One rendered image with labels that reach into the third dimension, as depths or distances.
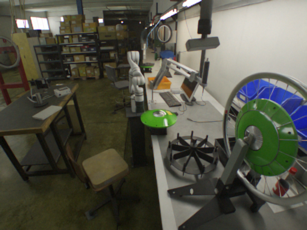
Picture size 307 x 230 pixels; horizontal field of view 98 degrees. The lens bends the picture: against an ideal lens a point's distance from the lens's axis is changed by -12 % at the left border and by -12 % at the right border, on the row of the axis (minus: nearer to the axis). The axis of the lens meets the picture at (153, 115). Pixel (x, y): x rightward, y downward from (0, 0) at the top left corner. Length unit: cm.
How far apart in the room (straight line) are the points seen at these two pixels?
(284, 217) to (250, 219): 19
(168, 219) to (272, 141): 60
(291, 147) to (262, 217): 52
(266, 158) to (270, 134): 9
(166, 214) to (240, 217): 38
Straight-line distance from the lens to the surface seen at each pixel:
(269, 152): 67
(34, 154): 264
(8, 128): 190
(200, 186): 93
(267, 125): 66
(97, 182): 144
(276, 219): 108
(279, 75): 65
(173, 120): 126
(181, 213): 91
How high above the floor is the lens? 172
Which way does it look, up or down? 29 degrees down
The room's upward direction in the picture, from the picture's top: straight up
